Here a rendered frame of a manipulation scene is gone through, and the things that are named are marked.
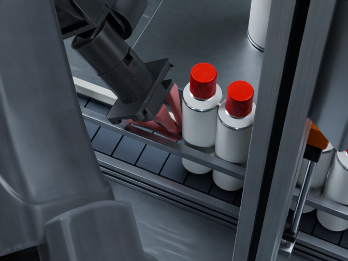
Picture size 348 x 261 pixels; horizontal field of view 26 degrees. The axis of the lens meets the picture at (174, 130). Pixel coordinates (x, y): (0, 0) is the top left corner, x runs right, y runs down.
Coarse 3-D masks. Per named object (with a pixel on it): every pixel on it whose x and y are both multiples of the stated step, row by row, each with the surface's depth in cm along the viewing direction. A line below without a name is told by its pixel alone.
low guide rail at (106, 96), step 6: (78, 84) 113; (84, 84) 113; (90, 84) 113; (78, 90) 114; (84, 90) 113; (90, 90) 113; (96, 90) 112; (102, 90) 112; (108, 90) 112; (90, 96) 114; (96, 96) 113; (102, 96) 112; (108, 96) 112; (114, 96) 112; (108, 102) 113; (114, 102) 112
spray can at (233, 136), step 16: (240, 80) 92; (240, 96) 90; (224, 112) 94; (240, 112) 92; (224, 128) 94; (240, 128) 93; (224, 144) 97; (240, 144) 96; (224, 160) 100; (240, 160) 100; (224, 176) 103
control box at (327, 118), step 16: (336, 16) 53; (336, 32) 54; (336, 48) 55; (336, 64) 56; (320, 80) 59; (336, 80) 57; (320, 96) 60; (336, 96) 58; (320, 112) 62; (336, 112) 59; (320, 128) 63; (336, 128) 60; (336, 144) 61
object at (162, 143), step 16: (96, 112) 104; (112, 128) 104; (128, 128) 103; (160, 144) 101; (176, 144) 101; (192, 160) 101; (208, 160) 100; (240, 176) 99; (320, 208) 97; (336, 208) 96
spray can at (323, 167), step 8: (328, 144) 91; (328, 152) 92; (304, 160) 94; (320, 160) 93; (328, 160) 93; (304, 168) 95; (320, 168) 94; (328, 168) 96; (320, 176) 96; (296, 184) 99; (312, 184) 98; (320, 184) 98; (312, 192) 99; (320, 192) 101; (304, 208) 103; (312, 208) 104
